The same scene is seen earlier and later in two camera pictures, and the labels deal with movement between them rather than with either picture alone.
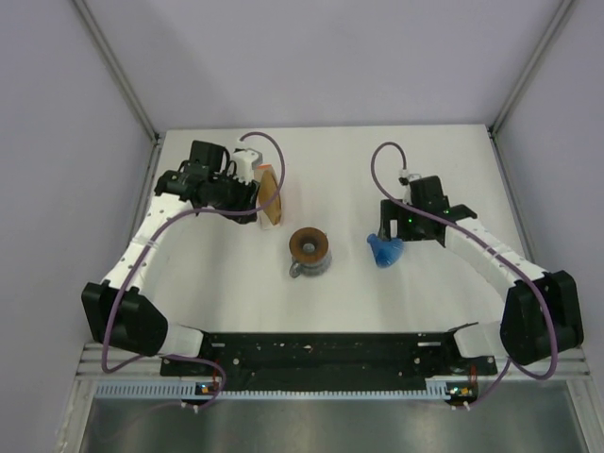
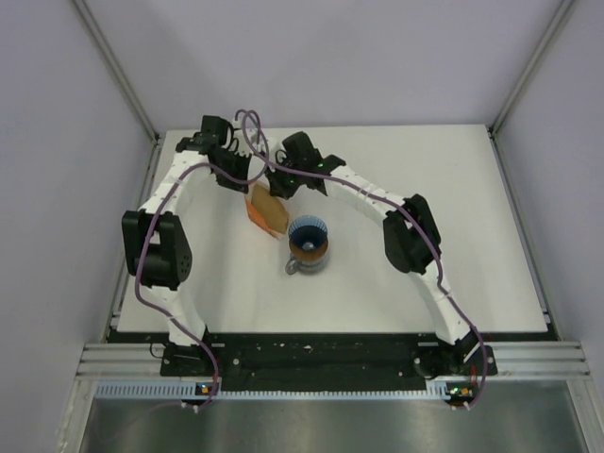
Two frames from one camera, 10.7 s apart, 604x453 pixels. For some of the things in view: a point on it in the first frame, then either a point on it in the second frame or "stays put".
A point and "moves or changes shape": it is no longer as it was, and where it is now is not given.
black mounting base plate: (323, 361) stays put
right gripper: (391, 209) → (274, 184)
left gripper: (247, 192) → (244, 161)
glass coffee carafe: (297, 268) stays put
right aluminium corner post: (563, 9) stays put
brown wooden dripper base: (309, 244) stays put
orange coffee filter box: (268, 183) moves or changes shape
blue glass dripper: (386, 252) → (308, 230)
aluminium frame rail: (566, 365) stays put
